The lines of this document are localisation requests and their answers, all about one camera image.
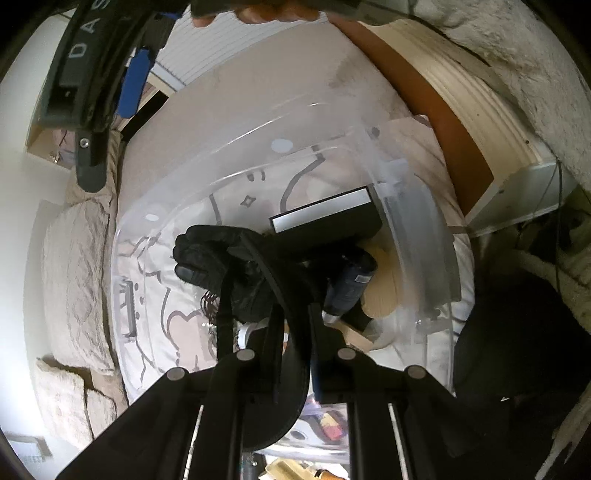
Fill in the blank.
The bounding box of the black glove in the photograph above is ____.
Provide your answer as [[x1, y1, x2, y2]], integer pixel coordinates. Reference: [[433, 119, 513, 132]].
[[172, 224, 279, 320]]

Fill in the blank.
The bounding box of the black cable bundle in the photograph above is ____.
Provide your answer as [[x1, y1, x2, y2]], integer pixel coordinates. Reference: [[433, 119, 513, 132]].
[[200, 290, 221, 335]]

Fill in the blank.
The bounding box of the brown wooden board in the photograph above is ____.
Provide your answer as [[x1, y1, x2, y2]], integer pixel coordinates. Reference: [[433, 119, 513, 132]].
[[331, 14, 500, 223]]

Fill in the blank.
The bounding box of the dark cloth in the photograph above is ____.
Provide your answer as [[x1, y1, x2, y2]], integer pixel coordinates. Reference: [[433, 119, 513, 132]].
[[451, 272, 591, 455]]

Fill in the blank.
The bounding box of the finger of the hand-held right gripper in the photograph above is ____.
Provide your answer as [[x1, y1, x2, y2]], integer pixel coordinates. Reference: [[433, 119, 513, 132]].
[[117, 46, 154, 119], [75, 121, 122, 193]]

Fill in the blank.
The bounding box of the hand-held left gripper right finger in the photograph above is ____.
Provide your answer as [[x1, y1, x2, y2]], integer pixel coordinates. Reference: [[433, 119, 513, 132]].
[[308, 302, 467, 480]]

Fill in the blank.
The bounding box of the dark blue power tool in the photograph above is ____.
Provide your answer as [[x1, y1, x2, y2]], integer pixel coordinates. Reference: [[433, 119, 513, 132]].
[[322, 250, 380, 329]]

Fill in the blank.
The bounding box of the red yellow small packet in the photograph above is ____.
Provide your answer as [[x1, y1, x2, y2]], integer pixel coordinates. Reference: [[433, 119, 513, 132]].
[[318, 412, 346, 443]]

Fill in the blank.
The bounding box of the white shelf unit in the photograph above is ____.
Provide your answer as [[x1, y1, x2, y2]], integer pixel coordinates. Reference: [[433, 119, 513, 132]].
[[369, 18, 579, 238]]

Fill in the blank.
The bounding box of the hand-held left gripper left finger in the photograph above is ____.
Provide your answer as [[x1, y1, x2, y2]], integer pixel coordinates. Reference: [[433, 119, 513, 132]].
[[55, 316, 289, 480]]

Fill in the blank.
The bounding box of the small beige textured pillow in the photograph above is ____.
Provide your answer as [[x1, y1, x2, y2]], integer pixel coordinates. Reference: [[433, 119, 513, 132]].
[[84, 388, 118, 439], [33, 357, 90, 448]]

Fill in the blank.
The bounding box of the white louvered door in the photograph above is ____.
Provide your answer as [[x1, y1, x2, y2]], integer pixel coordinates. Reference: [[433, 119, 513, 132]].
[[150, 9, 262, 90]]

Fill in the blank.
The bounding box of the beige blanket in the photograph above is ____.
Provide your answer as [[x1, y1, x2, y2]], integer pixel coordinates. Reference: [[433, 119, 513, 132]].
[[64, 134, 132, 409]]

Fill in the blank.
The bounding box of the person's right hand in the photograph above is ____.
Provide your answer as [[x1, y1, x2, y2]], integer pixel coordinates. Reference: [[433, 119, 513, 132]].
[[192, 7, 325, 28]]

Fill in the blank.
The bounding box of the large beige textured pillow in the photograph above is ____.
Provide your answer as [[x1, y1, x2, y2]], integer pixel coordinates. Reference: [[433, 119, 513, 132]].
[[41, 198, 117, 376]]

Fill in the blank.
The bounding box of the light wooden piece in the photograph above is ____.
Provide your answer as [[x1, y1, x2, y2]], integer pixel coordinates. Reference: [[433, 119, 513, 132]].
[[332, 244, 409, 355]]

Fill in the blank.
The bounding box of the clear plastic storage bin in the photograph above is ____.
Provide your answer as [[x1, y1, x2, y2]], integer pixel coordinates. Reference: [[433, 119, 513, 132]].
[[111, 90, 462, 455]]

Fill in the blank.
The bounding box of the beige bed sheet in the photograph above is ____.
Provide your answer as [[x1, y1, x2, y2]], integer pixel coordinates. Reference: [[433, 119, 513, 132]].
[[117, 32, 416, 217]]

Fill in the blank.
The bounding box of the black flat box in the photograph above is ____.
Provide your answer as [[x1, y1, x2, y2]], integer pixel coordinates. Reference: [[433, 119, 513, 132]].
[[269, 185, 385, 269]]

